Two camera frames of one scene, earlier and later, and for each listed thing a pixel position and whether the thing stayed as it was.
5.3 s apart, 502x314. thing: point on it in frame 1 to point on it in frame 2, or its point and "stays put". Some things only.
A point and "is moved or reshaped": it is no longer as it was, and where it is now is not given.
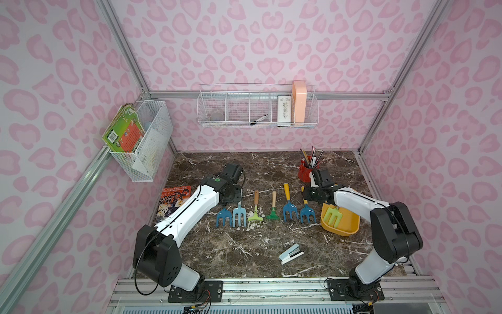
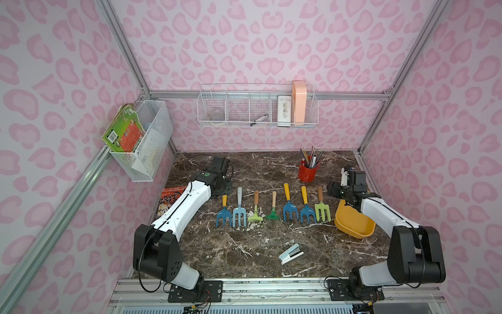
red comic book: [171, 199] stays put
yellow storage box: [347, 225] is moved or reshaped
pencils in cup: [312, 161] stays put
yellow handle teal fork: [223, 213] stays put
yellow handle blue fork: [289, 207] stays put
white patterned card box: [284, 110] stays put
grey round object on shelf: [216, 116] stays put
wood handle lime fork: [333, 212] to [321, 206]
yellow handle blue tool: [308, 211] stays put
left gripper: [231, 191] to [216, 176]
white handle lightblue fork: [239, 210] stays put
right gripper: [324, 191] to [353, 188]
